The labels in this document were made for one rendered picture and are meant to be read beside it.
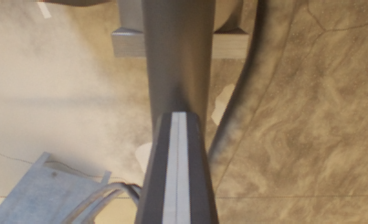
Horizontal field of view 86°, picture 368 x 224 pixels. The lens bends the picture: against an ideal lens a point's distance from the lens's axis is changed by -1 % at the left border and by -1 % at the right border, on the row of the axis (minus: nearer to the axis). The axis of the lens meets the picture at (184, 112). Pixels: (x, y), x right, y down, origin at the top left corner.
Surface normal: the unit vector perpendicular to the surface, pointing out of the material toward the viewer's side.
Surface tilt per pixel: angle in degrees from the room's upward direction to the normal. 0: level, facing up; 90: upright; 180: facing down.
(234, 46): 0
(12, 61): 0
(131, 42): 0
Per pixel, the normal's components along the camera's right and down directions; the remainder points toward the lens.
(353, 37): 0.01, 0.53
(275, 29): -0.22, 0.55
